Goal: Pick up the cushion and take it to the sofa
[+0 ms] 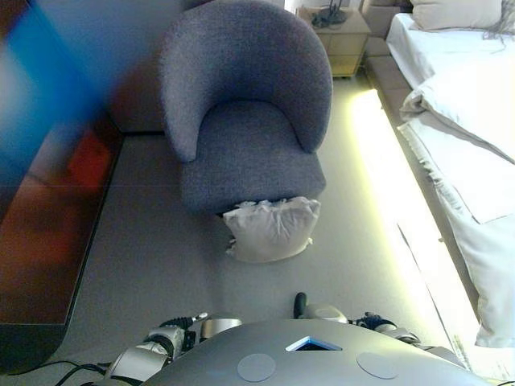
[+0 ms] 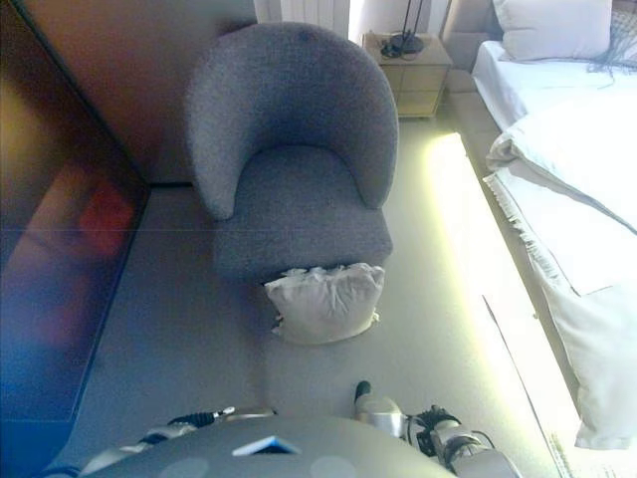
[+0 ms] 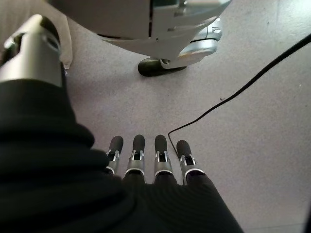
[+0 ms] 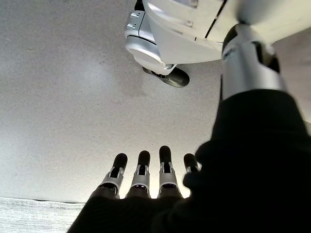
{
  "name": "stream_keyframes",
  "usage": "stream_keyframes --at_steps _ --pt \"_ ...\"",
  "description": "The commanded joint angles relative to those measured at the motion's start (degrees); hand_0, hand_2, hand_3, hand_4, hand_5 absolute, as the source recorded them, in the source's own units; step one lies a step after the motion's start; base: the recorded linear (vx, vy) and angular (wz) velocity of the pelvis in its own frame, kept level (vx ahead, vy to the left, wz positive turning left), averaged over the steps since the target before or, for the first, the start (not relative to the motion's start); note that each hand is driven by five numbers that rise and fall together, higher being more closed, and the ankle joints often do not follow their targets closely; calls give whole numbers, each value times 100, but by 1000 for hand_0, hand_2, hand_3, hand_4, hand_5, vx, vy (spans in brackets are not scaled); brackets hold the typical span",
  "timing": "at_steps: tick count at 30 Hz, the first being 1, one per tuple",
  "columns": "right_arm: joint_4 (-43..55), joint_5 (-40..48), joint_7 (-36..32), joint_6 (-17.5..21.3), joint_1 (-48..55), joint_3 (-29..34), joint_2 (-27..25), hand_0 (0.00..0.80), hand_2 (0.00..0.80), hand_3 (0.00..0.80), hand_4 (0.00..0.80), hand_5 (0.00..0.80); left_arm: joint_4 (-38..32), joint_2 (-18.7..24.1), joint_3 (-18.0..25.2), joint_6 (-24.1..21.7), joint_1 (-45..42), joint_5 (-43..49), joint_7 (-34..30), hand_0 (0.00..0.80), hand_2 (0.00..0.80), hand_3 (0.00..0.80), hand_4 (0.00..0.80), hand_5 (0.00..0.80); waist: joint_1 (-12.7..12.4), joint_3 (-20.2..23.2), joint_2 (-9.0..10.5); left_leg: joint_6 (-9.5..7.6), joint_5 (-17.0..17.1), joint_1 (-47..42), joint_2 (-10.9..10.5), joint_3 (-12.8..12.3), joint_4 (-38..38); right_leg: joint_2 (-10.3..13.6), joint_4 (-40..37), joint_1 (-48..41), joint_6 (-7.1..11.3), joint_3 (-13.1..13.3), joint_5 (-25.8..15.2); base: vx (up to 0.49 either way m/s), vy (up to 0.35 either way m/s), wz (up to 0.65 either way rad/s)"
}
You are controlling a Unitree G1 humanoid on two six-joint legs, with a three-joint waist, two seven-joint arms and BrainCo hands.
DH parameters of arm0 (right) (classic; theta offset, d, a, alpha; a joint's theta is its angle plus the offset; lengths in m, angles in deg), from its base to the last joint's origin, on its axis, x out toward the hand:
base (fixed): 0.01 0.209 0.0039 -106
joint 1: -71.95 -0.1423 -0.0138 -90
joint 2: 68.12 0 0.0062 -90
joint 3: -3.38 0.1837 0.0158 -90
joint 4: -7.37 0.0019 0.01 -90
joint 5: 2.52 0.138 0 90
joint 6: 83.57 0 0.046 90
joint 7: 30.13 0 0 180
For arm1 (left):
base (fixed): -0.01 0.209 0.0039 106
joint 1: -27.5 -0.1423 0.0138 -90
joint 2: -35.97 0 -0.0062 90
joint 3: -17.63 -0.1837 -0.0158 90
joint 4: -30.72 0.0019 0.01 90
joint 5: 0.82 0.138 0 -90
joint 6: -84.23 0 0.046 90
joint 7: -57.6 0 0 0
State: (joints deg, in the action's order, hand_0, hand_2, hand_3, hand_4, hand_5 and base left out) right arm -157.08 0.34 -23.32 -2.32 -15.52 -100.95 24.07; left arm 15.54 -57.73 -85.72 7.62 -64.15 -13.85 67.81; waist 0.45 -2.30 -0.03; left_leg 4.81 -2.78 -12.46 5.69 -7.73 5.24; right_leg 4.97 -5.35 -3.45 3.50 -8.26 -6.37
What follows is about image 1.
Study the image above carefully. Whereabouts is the beige bed pillow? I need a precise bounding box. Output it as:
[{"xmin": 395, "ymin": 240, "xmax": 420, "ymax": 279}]
[{"xmin": 410, "ymin": 0, "xmax": 504, "ymax": 33}]

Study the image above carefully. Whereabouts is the white fringed bedspread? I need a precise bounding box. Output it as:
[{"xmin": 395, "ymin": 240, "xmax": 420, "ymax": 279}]
[{"xmin": 397, "ymin": 120, "xmax": 515, "ymax": 349}]

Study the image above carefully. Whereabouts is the grey tasselled throw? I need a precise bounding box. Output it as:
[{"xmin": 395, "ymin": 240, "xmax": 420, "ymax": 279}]
[{"xmin": 481, "ymin": 0, "xmax": 515, "ymax": 53}]

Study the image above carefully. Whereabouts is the white bed mattress sheet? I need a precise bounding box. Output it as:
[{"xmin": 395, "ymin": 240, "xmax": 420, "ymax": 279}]
[{"xmin": 385, "ymin": 11, "xmax": 515, "ymax": 93}]

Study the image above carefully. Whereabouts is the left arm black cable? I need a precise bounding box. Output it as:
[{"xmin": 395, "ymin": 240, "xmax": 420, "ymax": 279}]
[{"xmin": 7, "ymin": 360, "xmax": 112, "ymax": 386}]

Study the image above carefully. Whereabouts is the grey robot torso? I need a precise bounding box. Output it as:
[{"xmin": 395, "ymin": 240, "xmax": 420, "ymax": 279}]
[{"xmin": 142, "ymin": 319, "xmax": 496, "ymax": 386}]

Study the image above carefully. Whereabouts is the right silver robot leg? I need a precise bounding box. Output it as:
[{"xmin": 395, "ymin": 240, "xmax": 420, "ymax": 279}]
[{"xmin": 295, "ymin": 292, "xmax": 348, "ymax": 322}]

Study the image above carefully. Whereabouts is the white folded duvet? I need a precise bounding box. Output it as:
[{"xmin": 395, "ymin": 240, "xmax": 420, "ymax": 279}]
[{"xmin": 398, "ymin": 60, "xmax": 515, "ymax": 166}]

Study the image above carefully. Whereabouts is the black lamp base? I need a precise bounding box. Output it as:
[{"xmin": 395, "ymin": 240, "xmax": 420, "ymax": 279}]
[{"xmin": 310, "ymin": 0, "xmax": 348, "ymax": 28}]

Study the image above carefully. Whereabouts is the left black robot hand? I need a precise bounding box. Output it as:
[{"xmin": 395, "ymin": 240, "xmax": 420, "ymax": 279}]
[{"xmin": 159, "ymin": 312, "xmax": 209, "ymax": 329}]

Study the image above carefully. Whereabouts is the silver robot leg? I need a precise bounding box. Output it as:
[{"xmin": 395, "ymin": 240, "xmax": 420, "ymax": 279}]
[
  {"xmin": 200, "ymin": 317, "xmax": 243, "ymax": 343},
  {"xmin": 295, "ymin": 292, "xmax": 348, "ymax": 322}
]

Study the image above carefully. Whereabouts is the light wooden nightstand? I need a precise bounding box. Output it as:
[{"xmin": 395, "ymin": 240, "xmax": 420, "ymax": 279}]
[{"xmin": 297, "ymin": 6, "xmax": 372, "ymax": 80}]

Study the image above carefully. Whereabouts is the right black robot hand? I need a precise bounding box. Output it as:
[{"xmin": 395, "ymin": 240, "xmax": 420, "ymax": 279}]
[{"xmin": 349, "ymin": 311, "xmax": 398, "ymax": 333}]

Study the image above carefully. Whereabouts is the beige upholstered bed frame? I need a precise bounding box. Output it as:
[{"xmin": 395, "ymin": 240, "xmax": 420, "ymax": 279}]
[{"xmin": 361, "ymin": 0, "xmax": 482, "ymax": 322}]

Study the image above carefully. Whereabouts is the grey fabric tub armchair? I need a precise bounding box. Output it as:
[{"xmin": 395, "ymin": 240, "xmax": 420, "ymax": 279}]
[{"xmin": 159, "ymin": 0, "xmax": 334, "ymax": 216}]

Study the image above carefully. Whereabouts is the left silver robot leg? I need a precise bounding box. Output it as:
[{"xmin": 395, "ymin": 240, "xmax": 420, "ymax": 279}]
[{"xmin": 200, "ymin": 317, "xmax": 243, "ymax": 343}]

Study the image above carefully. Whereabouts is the white fringed cushion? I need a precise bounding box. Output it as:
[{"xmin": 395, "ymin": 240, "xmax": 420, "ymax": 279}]
[{"xmin": 222, "ymin": 196, "xmax": 322, "ymax": 265}]

